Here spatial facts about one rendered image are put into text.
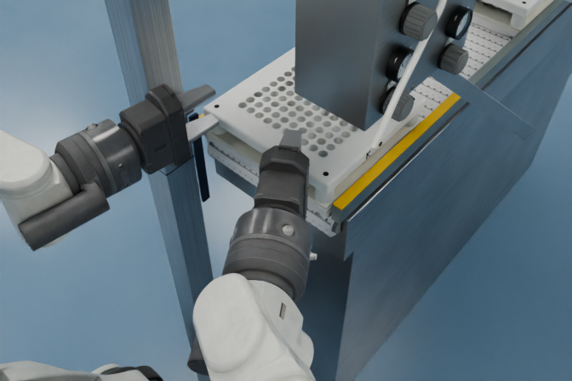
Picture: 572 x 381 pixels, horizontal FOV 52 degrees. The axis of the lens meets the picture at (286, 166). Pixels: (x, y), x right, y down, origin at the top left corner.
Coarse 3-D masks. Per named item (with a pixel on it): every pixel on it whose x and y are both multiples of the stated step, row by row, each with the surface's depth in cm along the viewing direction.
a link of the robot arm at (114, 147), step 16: (160, 96) 73; (176, 96) 73; (128, 112) 73; (144, 112) 73; (160, 112) 73; (176, 112) 73; (96, 128) 71; (112, 128) 71; (128, 128) 73; (144, 128) 72; (160, 128) 73; (176, 128) 75; (96, 144) 69; (112, 144) 70; (128, 144) 71; (144, 144) 73; (160, 144) 75; (176, 144) 76; (112, 160) 70; (128, 160) 71; (144, 160) 73; (160, 160) 76; (176, 160) 78; (112, 176) 70; (128, 176) 71; (112, 192) 72
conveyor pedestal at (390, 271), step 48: (528, 96) 157; (480, 144) 142; (528, 144) 193; (432, 192) 130; (480, 192) 171; (384, 240) 119; (432, 240) 153; (336, 288) 119; (384, 288) 138; (336, 336) 132; (384, 336) 166
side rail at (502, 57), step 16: (560, 0) 118; (544, 16) 114; (528, 32) 110; (512, 48) 106; (496, 64) 103; (480, 80) 100; (448, 112) 95; (432, 128) 93; (416, 144) 91; (400, 160) 89; (384, 176) 87; (368, 192) 85; (336, 208) 80; (352, 208) 83
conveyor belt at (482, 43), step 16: (480, 32) 116; (496, 32) 116; (464, 48) 112; (480, 48) 112; (496, 48) 112; (480, 64) 109; (432, 80) 106; (432, 96) 102; (448, 96) 102; (224, 160) 94; (256, 176) 91; (320, 224) 85
